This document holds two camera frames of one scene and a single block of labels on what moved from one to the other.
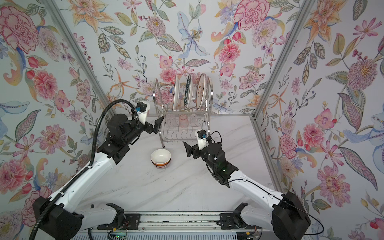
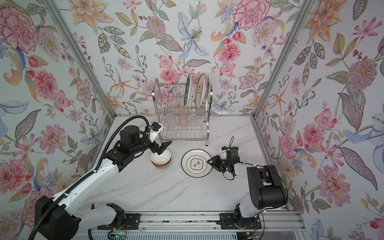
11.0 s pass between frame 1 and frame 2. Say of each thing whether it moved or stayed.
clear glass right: stayed
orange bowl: stayed
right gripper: moved
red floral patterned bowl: stayed
